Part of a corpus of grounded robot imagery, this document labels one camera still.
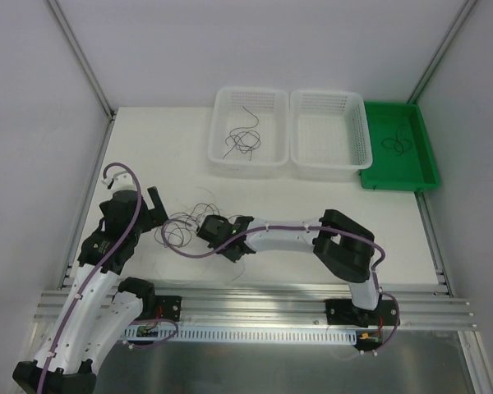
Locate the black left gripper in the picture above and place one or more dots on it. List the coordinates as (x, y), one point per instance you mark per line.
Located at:
(153, 214)

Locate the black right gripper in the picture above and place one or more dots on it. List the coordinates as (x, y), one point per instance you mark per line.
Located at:
(208, 229)

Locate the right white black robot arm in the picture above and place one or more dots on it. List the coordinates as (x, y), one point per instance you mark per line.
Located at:
(346, 248)

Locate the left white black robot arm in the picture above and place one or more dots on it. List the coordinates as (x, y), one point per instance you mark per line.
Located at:
(71, 356)

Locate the left white perforated basket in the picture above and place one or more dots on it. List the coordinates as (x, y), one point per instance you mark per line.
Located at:
(249, 132)

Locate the white perforated basket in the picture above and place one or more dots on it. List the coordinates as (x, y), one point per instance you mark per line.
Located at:
(249, 132)
(329, 137)

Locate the right white perforated basket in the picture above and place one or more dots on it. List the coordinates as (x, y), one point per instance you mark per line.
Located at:
(329, 137)

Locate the green plastic tray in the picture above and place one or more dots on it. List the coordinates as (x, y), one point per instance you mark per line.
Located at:
(403, 159)

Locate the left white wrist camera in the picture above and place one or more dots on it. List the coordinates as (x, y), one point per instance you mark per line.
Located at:
(119, 181)

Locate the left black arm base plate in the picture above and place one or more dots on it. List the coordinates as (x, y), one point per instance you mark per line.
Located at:
(168, 307)

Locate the white slotted cable duct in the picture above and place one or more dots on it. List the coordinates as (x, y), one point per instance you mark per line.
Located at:
(319, 336)

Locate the aluminium frame post left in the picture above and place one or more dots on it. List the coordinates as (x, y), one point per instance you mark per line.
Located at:
(55, 8)

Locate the aluminium frame post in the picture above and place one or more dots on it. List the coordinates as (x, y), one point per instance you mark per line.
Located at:
(55, 8)
(451, 33)

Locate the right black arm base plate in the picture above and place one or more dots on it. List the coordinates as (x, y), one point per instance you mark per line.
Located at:
(341, 312)

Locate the aluminium table edge rail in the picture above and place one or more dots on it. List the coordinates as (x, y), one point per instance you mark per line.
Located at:
(421, 307)

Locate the aluminium frame post right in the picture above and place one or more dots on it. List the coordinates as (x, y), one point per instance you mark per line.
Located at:
(451, 33)

